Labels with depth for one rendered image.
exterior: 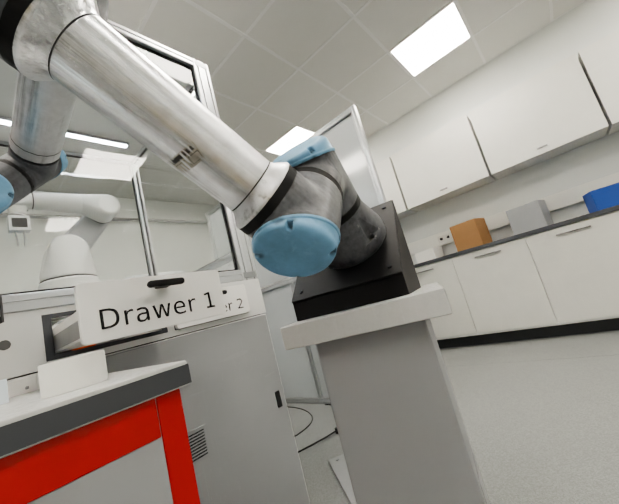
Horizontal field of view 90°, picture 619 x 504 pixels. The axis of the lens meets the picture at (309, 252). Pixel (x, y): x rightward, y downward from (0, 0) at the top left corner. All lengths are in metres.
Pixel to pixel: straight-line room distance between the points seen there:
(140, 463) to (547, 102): 3.71
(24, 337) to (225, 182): 0.72
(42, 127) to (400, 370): 0.73
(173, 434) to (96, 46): 0.43
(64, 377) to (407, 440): 0.49
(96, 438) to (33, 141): 0.53
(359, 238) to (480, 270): 2.74
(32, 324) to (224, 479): 0.70
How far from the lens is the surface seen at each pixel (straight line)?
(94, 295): 0.69
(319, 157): 0.51
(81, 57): 0.43
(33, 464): 0.41
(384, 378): 0.57
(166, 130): 0.41
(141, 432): 0.43
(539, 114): 3.72
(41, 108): 0.70
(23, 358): 1.00
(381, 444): 0.61
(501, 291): 3.27
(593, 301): 3.24
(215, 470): 1.19
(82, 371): 0.50
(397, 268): 0.55
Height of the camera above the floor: 0.79
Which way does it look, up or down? 9 degrees up
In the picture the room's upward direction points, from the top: 15 degrees counter-clockwise
